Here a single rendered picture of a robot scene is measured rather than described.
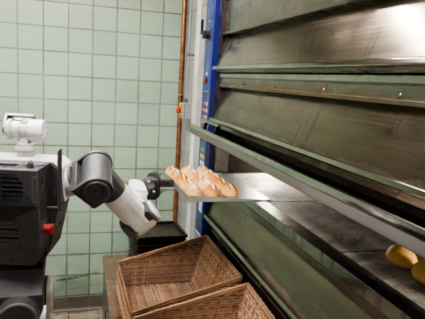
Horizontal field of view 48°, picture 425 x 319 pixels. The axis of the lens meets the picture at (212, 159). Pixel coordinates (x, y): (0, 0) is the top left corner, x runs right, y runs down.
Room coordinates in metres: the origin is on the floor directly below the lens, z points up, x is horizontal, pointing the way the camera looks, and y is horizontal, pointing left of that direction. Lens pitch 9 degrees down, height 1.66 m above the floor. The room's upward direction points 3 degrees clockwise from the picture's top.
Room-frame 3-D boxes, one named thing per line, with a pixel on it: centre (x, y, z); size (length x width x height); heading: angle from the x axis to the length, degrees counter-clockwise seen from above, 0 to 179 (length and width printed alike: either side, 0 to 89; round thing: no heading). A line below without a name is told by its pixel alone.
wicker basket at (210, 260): (2.08, 0.15, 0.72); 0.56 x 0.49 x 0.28; 17
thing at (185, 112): (3.04, 0.19, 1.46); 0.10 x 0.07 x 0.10; 16
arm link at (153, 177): (1.96, 0.26, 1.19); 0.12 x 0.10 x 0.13; 163
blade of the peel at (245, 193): (2.14, 0.00, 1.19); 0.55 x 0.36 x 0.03; 18
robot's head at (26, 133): (1.43, 0.57, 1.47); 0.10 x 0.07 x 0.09; 94
